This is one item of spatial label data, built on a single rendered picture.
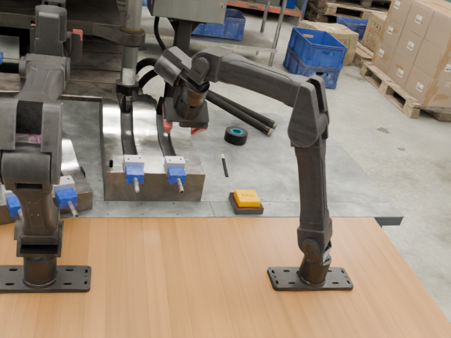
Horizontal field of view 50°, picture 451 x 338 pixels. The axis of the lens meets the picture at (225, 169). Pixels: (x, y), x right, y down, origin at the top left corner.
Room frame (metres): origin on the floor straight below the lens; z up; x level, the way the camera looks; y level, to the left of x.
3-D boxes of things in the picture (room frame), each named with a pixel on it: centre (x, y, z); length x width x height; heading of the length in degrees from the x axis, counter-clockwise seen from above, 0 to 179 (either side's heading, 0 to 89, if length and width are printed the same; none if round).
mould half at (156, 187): (1.31, 0.26, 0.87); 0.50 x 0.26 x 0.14; 20
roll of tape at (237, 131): (1.55, -0.01, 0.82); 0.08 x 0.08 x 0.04
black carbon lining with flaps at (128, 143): (1.30, 0.26, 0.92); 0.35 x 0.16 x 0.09; 20
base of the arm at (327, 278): (0.90, -0.25, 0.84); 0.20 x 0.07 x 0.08; 107
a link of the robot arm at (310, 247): (0.90, -0.24, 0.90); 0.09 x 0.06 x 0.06; 159
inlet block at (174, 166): (1.08, 0.12, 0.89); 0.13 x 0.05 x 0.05; 21
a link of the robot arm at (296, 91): (0.98, -0.04, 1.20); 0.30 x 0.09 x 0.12; 69
